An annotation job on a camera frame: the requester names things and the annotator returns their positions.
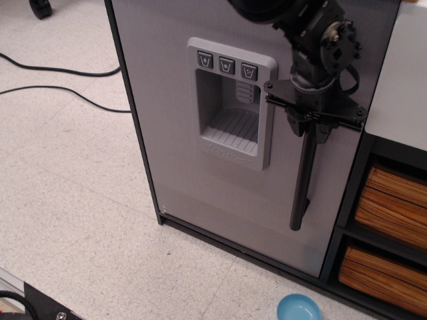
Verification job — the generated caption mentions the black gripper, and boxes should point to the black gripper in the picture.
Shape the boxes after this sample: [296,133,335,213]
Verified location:
[264,79,366,144]

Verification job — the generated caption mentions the black fridge door handle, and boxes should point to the black fridge door handle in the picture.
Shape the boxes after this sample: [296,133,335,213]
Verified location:
[290,128,317,231]

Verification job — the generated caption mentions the grey toy fridge door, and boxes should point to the grey toy fridge door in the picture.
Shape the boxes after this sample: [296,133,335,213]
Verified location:
[109,0,401,278]

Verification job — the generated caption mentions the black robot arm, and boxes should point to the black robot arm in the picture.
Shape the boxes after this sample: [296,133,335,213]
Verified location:
[231,1,366,144]

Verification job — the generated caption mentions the dark grey shelf unit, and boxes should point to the dark grey shelf unit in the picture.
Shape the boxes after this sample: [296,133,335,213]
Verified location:
[320,134,426,319]

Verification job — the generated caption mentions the grey water dispenser panel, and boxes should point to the grey water dispenser panel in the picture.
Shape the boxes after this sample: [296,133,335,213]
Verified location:
[187,37,278,171]

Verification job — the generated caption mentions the white countertop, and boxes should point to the white countertop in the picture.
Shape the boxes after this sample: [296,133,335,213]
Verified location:
[365,1,426,151]

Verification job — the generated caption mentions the upper woven wood basket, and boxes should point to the upper woven wood basket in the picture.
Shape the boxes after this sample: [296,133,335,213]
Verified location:
[355,165,426,249]

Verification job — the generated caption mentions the woven wood basket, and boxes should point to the woven wood basket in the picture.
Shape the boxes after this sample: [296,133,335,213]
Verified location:
[338,247,426,318]
[355,165,426,249]

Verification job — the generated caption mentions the blue bowl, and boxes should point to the blue bowl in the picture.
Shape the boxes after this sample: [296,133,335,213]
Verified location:
[277,294,322,320]

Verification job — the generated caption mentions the lower woven wood basket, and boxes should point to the lower woven wood basket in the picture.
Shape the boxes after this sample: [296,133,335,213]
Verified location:
[338,247,426,318]

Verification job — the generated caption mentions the black caster wheel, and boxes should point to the black caster wheel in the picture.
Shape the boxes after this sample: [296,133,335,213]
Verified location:
[29,0,53,20]

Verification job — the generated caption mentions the upper black floor cable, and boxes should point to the upper black floor cable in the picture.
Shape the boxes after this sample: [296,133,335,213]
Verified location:
[0,52,121,77]

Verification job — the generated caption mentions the black floor cable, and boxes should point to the black floor cable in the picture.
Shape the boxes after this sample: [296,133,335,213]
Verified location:
[0,85,131,113]
[0,52,121,77]

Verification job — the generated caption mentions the lower black floor cable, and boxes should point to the lower black floor cable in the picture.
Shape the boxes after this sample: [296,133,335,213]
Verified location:
[0,85,131,113]

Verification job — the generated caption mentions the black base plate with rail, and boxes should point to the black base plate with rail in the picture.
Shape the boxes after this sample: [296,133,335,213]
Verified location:
[1,268,84,320]

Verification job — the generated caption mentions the black braided cable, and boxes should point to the black braided cable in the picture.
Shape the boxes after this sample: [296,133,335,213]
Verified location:
[0,289,33,320]

